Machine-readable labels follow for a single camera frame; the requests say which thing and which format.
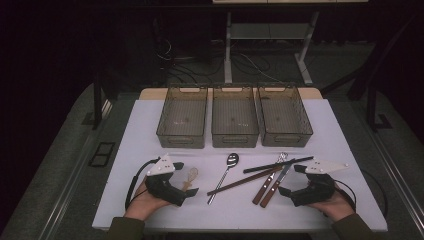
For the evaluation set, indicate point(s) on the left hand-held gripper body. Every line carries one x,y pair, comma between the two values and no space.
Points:
165,191

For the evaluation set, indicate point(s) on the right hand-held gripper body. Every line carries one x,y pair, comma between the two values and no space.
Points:
315,191

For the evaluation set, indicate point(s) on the black chopstick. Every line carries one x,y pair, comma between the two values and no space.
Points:
256,169

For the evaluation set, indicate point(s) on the smoky transparent plastic bin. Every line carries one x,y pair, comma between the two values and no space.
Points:
283,118
235,120
182,120

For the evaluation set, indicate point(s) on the dark brown chopstick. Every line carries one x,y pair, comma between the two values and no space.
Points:
240,181

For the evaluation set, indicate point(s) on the metal spoon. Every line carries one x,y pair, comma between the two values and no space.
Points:
232,160

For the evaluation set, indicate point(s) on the person's right hand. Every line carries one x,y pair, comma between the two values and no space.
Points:
335,206

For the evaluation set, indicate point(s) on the person's left hand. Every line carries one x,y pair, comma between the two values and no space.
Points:
140,205

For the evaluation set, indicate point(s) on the white table mat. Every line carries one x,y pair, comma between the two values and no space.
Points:
140,140

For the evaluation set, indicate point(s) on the wooden table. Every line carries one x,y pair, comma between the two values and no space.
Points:
150,94

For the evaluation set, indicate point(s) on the black metal stand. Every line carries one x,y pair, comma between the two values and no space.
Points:
97,106
371,106

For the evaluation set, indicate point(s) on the aluminium floor rail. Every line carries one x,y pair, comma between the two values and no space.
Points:
71,186
398,180

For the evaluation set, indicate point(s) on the grey metal desk frame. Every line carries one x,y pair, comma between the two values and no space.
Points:
268,31

